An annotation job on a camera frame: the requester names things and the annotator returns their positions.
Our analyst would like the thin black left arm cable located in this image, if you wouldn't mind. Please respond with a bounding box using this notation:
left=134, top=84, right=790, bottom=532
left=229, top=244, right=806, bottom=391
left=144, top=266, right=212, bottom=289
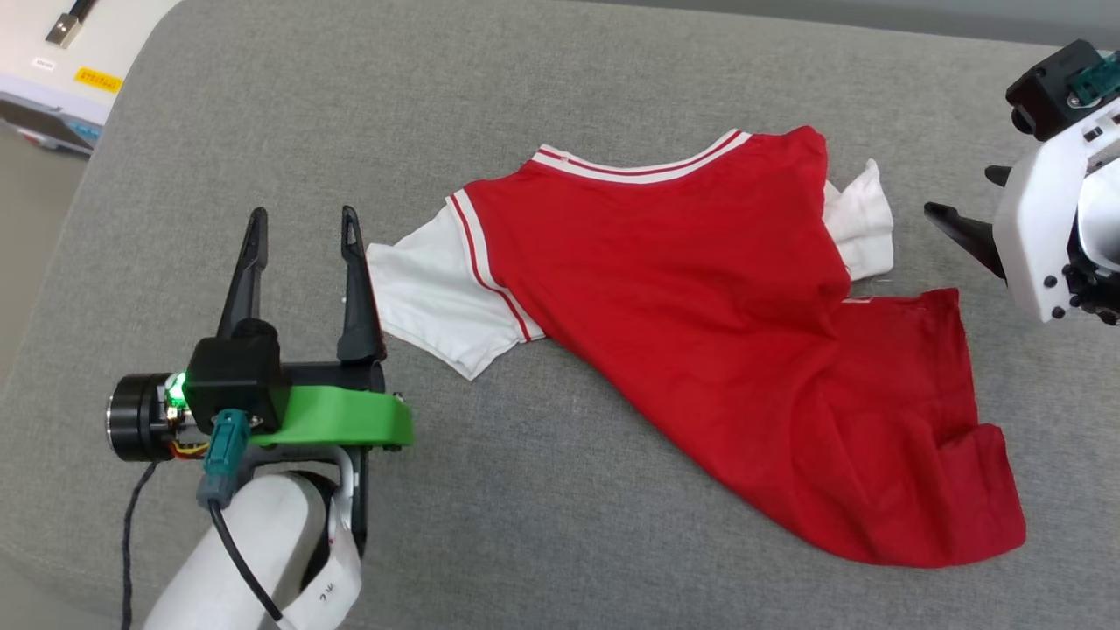
left=122, top=458, right=162, bottom=630

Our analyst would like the red and white t-shirt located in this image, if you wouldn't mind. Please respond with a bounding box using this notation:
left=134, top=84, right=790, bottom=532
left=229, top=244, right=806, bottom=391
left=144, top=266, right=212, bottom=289
left=365, top=125, right=1028, bottom=570

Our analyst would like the black handle with metal ends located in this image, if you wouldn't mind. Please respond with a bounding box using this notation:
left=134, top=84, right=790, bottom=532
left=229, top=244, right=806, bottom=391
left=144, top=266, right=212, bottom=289
left=45, top=0, right=99, bottom=48

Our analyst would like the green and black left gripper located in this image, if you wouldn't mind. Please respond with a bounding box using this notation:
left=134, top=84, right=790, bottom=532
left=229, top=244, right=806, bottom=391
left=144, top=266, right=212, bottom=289
left=106, top=206, right=416, bottom=465

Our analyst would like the white tape strip with writing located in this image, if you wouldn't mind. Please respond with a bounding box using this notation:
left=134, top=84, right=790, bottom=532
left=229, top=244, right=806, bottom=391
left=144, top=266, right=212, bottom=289
left=278, top=521, right=363, bottom=630

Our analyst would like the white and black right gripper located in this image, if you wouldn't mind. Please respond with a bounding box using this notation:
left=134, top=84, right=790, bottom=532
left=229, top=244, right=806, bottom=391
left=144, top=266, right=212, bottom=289
left=923, top=94, right=1120, bottom=326

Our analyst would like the white equipment box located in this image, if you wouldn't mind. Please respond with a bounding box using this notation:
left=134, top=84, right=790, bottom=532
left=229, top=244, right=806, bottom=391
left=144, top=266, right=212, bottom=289
left=0, top=0, right=182, bottom=159

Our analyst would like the teal plug of right gripper cable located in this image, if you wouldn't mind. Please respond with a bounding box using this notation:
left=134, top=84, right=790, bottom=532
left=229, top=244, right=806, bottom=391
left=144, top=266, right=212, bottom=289
left=1067, top=51, right=1120, bottom=111

